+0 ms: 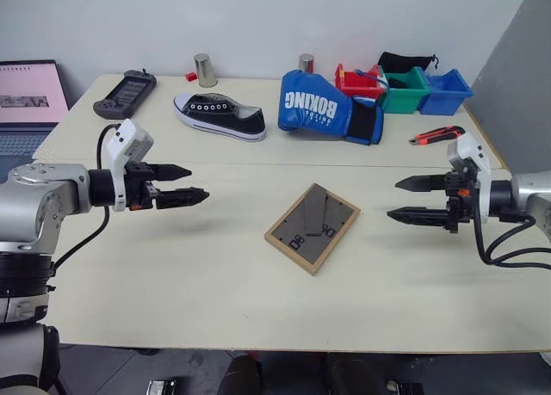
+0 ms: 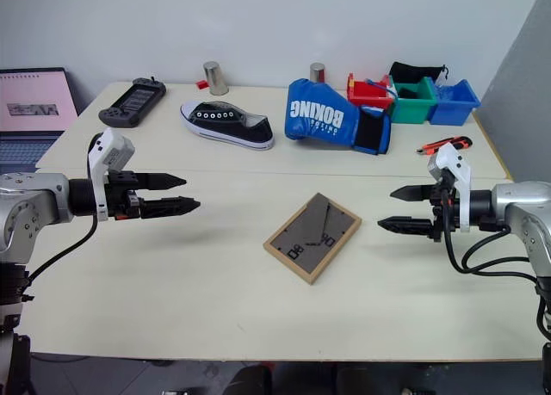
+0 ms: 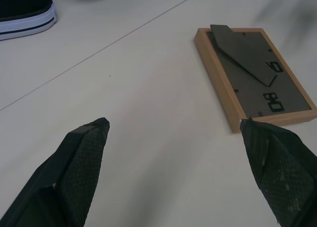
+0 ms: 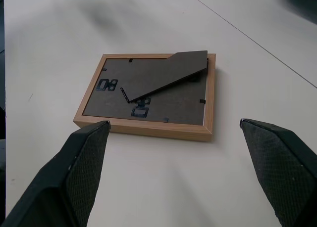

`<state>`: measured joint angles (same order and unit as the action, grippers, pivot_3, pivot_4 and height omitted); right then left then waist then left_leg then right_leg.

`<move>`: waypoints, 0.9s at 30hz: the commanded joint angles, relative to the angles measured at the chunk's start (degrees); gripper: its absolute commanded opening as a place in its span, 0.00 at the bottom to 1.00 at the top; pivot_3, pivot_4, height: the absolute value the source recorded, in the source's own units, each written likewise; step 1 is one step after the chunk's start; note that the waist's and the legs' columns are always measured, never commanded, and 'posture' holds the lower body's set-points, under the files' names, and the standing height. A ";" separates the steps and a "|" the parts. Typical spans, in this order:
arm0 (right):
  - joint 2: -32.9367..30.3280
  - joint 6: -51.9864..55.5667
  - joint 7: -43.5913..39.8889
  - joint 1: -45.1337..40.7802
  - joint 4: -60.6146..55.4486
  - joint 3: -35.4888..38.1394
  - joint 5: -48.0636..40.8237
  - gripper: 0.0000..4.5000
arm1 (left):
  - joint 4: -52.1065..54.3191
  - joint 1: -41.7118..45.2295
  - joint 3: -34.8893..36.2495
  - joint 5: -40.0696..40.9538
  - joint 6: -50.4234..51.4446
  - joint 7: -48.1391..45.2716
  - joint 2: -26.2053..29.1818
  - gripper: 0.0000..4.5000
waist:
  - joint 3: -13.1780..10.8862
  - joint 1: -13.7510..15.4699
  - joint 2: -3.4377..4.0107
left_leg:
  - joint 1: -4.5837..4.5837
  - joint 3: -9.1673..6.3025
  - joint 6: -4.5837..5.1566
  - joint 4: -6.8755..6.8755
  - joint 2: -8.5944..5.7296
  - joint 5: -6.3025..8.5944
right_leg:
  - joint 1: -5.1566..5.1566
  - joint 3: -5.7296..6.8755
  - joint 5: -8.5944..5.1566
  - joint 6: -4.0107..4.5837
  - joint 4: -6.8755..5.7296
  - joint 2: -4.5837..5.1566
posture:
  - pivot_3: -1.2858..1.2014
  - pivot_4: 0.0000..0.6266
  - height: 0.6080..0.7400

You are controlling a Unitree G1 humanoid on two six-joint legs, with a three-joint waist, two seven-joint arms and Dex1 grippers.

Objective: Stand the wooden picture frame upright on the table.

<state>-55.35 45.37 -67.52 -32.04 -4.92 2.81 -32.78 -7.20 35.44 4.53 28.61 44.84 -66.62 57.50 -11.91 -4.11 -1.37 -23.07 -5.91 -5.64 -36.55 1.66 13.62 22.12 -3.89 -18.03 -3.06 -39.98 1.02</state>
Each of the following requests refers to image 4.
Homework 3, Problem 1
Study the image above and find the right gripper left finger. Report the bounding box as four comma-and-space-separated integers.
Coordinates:
0, 120, 110, 227

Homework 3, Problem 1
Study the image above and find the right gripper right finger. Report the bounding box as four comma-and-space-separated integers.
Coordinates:
239, 118, 317, 227

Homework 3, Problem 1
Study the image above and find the wooden framed black board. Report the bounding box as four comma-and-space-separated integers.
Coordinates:
73, 50, 218, 144

